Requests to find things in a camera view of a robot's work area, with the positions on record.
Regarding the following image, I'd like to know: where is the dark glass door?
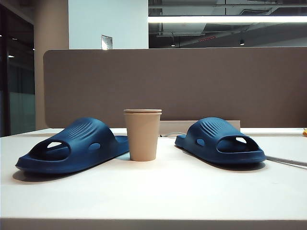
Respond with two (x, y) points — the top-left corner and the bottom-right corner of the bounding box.
(0, 4), (36, 137)

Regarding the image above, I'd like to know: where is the blue rubber slipper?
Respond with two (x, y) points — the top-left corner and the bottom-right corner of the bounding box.
(174, 116), (267, 165)
(15, 116), (130, 174)

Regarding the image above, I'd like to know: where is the metal wall plate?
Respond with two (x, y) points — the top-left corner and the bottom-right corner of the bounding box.
(101, 34), (113, 50)

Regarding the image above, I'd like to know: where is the white cable tray flap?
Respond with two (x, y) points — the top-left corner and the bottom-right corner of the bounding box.
(159, 120), (241, 137)

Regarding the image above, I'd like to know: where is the brown desk partition panel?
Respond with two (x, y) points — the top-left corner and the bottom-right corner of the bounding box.
(43, 47), (307, 129)

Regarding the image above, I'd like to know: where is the beige paper cup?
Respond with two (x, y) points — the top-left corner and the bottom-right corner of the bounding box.
(123, 109), (163, 161)

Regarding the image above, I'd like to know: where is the grey cable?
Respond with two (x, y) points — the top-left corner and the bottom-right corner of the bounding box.
(160, 131), (307, 168)

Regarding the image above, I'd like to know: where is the long ceiling light strip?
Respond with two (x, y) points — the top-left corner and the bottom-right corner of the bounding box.
(148, 15), (307, 24)

